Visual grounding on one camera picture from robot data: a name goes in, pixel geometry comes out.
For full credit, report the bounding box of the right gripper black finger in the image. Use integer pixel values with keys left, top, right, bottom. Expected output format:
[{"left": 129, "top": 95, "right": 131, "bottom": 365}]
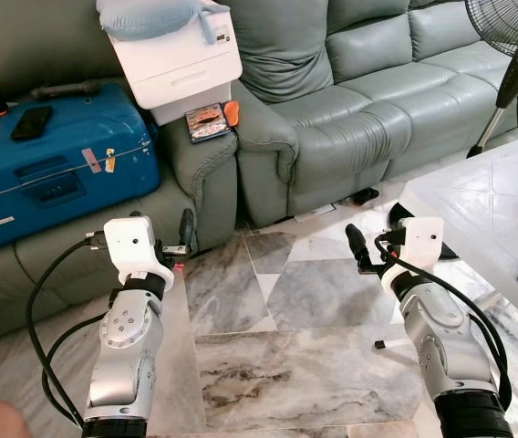
[{"left": 345, "top": 224, "right": 370, "bottom": 267}]

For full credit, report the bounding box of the grey-green leather armchair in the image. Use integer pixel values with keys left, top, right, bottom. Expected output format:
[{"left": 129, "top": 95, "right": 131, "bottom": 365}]
[{"left": 0, "top": 0, "right": 242, "bottom": 349}]

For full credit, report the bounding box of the small picture book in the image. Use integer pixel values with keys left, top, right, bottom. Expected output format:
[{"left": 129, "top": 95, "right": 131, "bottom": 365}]
[{"left": 184, "top": 103, "right": 234, "bottom": 145}]

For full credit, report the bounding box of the small orange object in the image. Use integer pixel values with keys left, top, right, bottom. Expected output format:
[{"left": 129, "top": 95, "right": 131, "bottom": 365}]
[{"left": 223, "top": 99, "right": 241, "bottom": 126}]

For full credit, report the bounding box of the blue hard-shell suitcase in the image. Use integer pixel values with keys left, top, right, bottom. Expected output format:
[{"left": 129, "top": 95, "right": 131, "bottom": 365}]
[{"left": 0, "top": 84, "right": 161, "bottom": 255}]

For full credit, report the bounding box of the grey-green leather sofa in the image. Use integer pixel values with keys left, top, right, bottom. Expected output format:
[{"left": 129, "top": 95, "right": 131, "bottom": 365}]
[{"left": 227, "top": 0, "right": 518, "bottom": 229}]

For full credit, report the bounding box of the white printer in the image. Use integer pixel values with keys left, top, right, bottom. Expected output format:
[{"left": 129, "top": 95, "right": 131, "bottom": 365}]
[{"left": 98, "top": 0, "right": 243, "bottom": 127}]

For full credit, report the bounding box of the black smartphone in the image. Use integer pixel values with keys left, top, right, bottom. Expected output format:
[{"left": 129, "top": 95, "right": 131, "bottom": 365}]
[{"left": 10, "top": 105, "right": 55, "bottom": 142}]

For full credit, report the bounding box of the light blue cushion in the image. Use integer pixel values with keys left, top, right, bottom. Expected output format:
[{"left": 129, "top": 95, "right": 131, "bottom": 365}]
[{"left": 95, "top": 0, "right": 230, "bottom": 45}]

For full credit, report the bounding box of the black standing fan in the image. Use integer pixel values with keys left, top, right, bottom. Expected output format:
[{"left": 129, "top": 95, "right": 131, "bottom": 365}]
[{"left": 464, "top": 0, "right": 518, "bottom": 161}]

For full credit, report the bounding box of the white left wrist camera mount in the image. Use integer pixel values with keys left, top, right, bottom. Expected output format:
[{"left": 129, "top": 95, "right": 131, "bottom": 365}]
[{"left": 104, "top": 216, "right": 176, "bottom": 291}]

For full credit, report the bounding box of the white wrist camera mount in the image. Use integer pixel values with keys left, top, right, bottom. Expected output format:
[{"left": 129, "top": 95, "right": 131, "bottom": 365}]
[
  {"left": 104, "top": 216, "right": 176, "bottom": 291},
  {"left": 382, "top": 217, "right": 445, "bottom": 295}
]

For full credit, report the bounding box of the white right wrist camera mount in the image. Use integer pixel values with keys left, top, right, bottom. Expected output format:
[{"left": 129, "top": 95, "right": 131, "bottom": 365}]
[{"left": 382, "top": 217, "right": 445, "bottom": 295}]

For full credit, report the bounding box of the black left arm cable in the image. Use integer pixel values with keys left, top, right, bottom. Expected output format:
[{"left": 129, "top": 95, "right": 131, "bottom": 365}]
[{"left": 26, "top": 235, "right": 107, "bottom": 430}]

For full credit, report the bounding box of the black cylindrical handle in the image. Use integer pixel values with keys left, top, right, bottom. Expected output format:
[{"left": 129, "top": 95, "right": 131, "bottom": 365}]
[{"left": 29, "top": 80, "right": 125, "bottom": 101}]

